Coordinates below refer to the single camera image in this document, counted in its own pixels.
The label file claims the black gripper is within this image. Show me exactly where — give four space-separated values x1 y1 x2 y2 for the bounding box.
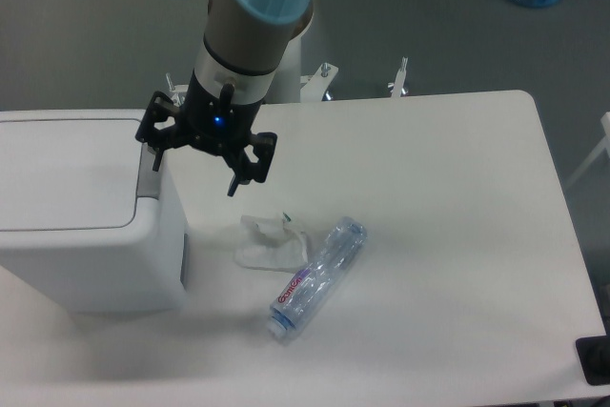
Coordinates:
135 72 277 196

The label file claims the white push-button trash can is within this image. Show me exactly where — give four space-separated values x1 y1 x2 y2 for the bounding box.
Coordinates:
1 109 188 313

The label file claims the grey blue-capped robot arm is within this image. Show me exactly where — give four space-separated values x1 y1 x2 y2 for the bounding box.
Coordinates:
135 0 313 195

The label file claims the crumpled white tissue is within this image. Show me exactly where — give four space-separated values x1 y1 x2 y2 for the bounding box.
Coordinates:
234 214 311 273

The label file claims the clear plastic water bottle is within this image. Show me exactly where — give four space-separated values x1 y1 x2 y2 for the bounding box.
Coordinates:
266 217 368 342

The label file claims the black clamp at table edge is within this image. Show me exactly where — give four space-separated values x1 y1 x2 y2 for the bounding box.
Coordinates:
576 336 609 386

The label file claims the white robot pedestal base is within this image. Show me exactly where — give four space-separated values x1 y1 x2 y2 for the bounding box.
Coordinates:
165 10 409 106

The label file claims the white frame at right edge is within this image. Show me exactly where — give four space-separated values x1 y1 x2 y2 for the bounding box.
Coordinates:
565 112 610 189

